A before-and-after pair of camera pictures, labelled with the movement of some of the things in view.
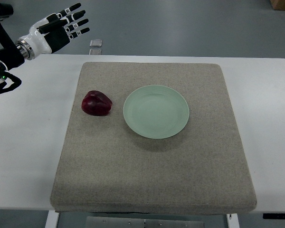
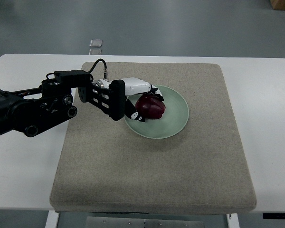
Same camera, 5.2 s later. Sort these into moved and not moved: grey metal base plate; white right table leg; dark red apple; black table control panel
Moved: dark red apple
Not moved: black table control panel; grey metal base plate; white right table leg
